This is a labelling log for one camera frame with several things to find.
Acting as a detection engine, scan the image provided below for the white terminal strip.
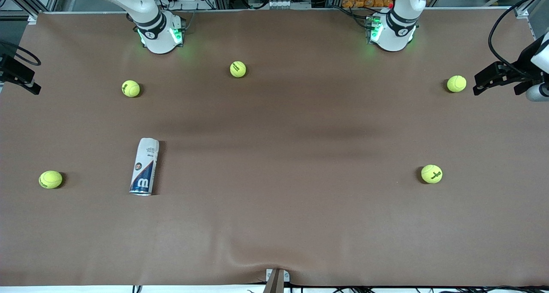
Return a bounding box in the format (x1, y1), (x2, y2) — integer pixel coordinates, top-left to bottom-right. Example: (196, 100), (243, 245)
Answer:
(266, 0), (312, 9)

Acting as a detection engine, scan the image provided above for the yellow tennis ball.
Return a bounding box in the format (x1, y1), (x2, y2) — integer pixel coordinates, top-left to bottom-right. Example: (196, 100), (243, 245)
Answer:
(121, 80), (141, 98)
(39, 170), (63, 189)
(446, 75), (467, 93)
(421, 164), (443, 184)
(229, 60), (247, 78)

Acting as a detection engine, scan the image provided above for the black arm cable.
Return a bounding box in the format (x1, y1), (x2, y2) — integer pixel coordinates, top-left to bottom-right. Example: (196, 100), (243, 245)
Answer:
(0, 42), (42, 66)
(488, 0), (549, 77)

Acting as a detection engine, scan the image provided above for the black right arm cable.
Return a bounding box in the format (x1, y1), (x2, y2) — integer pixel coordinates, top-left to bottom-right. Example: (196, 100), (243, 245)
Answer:
(0, 42), (42, 66)

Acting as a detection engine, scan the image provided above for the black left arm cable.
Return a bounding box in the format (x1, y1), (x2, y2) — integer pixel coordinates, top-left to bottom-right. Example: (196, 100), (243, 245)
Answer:
(488, 0), (549, 77)

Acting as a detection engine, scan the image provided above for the white blue tennis ball can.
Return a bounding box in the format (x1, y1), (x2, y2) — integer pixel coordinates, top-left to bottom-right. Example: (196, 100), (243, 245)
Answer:
(130, 137), (160, 196)

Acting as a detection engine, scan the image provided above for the grey metal mounting plate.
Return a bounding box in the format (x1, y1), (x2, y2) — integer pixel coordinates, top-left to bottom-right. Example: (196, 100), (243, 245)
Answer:
(265, 269), (290, 282)

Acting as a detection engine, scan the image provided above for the brown table cover mat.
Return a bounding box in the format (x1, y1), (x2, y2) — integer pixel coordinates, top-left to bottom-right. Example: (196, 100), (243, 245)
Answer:
(0, 8), (549, 287)

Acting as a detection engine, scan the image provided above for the brown camera mount pole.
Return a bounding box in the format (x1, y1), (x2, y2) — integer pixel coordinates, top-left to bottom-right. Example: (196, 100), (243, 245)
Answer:
(262, 269), (285, 293)

